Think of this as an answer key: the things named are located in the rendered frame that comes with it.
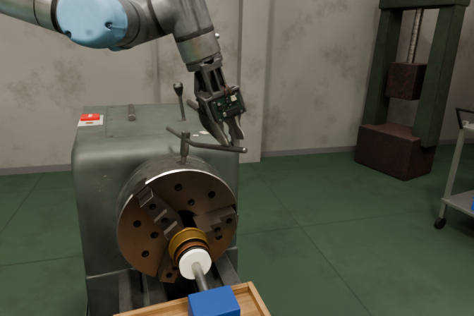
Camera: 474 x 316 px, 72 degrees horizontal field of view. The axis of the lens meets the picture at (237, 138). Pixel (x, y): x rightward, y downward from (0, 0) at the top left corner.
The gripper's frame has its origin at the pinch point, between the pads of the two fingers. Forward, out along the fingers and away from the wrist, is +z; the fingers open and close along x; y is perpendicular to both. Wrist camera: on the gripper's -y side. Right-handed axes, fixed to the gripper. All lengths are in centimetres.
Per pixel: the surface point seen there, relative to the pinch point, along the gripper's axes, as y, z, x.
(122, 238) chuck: -9.4, 14.7, -31.3
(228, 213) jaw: -5.8, 19.7, -5.4
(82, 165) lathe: -25.2, -1.2, -34.2
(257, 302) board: 3.4, 41.5, -8.3
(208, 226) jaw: -3.3, 18.5, -11.5
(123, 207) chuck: -9.6, 7.2, -27.5
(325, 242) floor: -118, 168, 71
